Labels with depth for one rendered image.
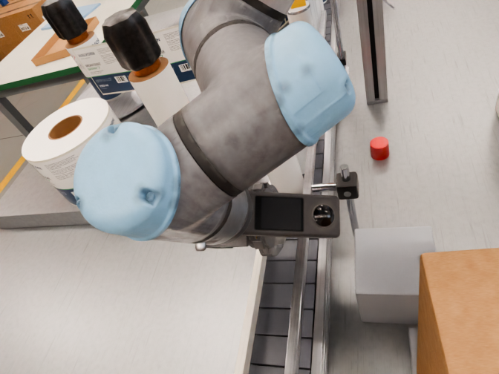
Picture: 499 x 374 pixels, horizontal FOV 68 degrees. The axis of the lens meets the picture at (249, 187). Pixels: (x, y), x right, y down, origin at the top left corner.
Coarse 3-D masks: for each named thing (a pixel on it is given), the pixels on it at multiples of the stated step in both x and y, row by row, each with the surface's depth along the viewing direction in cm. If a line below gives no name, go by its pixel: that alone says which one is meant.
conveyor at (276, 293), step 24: (288, 240) 60; (312, 240) 58; (288, 264) 57; (312, 264) 56; (264, 288) 55; (288, 288) 54; (312, 288) 53; (264, 312) 53; (288, 312) 52; (312, 312) 51; (264, 336) 51; (312, 336) 49; (264, 360) 48
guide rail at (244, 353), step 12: (264, 264) 56; (252, 276) 53; (252, 288) 52; (252, 300) 51; (252, 312) 50; (252, 324) 49; (252, 336) 49; (240, 348) 47; (240, 360) 46; (240, 372) 45
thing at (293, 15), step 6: (306, 6) 77; (288, 12) 78; (294, 12) 78; (300, 12) 77; (306, 12) 78; (288, 18) 80; (294, 18) 78; (300, 18) 78; (306, 18) 78; (312, 18) 80; (312, 24) 80
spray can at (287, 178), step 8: (288, 160) 53; (296, 160) 55; (280, 168) 54; (288, 168) 54; (296, 168) 55; (272, 176) 56; (280, 176) 55; (288, 176) 55; (296, 176) 56; (272, 184) 58; (280, 184) 56; (288, 184) 56; (296, 184) 57; (280, 192) 58; (288, 192) 57; (296, 192) 58
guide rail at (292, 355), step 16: (320, 32) 85; (304, 176) 57; (304, 192) 55; (304, 240) 49; (304, 256) 47; (304, 272) 46; (304, 288) 46; (288, 336) 41; (288, 352) 40; (288, 368) 39
